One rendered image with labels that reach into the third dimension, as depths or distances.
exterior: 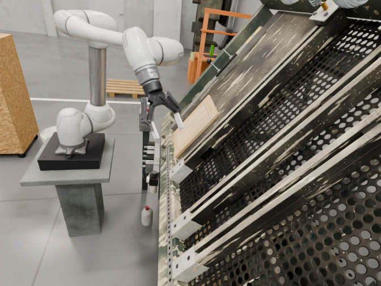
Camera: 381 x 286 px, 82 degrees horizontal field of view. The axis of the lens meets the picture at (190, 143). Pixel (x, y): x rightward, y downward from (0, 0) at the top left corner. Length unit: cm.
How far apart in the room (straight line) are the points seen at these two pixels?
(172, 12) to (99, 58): 859
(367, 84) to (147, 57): 71
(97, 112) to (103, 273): 119
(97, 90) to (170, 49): 71
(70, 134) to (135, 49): 85
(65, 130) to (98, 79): 38
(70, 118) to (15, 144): 160
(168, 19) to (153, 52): 900
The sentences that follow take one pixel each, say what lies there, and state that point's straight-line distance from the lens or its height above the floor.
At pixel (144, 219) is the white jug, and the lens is 211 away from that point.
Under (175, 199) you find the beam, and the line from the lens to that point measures 118.
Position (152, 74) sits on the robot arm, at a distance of 88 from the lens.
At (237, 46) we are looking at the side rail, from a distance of 188.
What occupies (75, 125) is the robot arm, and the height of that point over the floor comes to 103.
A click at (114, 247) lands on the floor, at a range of 209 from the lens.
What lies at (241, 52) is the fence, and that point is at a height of 153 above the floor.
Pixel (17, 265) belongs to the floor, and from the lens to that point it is 222.
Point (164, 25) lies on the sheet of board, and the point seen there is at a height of 86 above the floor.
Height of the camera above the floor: 177
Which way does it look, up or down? 33 degrees down
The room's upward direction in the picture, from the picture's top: 9 degrees clockwise
